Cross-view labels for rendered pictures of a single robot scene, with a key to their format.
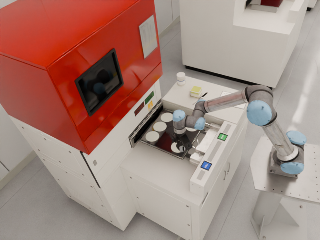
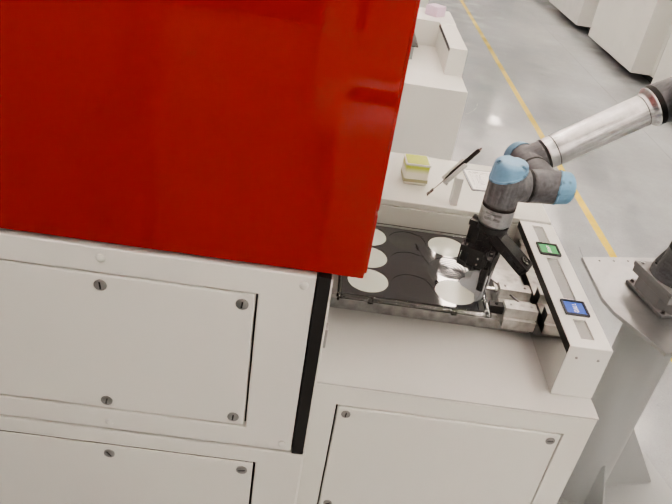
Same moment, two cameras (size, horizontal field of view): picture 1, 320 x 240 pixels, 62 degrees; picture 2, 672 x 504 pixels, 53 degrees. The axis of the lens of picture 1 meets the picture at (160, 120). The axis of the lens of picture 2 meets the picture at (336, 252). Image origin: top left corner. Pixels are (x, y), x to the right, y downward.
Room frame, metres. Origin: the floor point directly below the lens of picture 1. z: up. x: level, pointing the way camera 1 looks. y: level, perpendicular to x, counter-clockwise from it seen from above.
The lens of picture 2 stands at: (0.31, 1.02, 1.80)
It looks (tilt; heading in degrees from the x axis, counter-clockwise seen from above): 32 degrees down; 320
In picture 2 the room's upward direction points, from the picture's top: 9 degrees clockwise
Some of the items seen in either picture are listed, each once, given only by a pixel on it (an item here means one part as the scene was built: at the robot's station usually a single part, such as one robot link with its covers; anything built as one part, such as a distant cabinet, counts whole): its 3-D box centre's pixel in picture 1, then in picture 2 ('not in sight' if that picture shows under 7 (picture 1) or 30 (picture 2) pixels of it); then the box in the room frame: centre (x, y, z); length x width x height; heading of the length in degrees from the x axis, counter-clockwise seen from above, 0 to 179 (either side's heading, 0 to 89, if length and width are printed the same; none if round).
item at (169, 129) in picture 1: (172, 131); (409, 263); (1.31, -0.08, 0.90); 0.34 x 0.34 x 0.01; 52
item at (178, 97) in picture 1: (206, 103); (433, 201); (1.55, -0.39, 0.89); 0.62 x 0.35 x 0.14; 52
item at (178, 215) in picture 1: (191, 165); (409, 386); (1.30, -0.21, 0.41); 0.97 x 0.64 x 0.82; 142
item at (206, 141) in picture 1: (206, 145); (505, 283); (1.16, -0.30, 0.87); 0.36 x 0.08 x 0.03; 142
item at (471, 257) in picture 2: (179, 135); (483, 244); (1.12, -0.11, 1.05); 0.09 x 0.08 x 0.12; 25
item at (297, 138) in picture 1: (293, 143); not in sight; (0.93, -0.77, 1.06); 0.13 x 0.12 x 0.14; 153
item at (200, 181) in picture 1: (214, 156); (551, 299); (1.03, -0.32, 0.89); 0.55 x 0.09 x 0.14; 142
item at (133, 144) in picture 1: (147, 124); not in sight; (1.42, 0.10, 0.89); 0.44 x 0.02 x 0.10; 142
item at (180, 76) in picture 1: (181, 79); not in sight; (1.76, -0.22, 1.01); 0.07 x 0.07 x 0.10
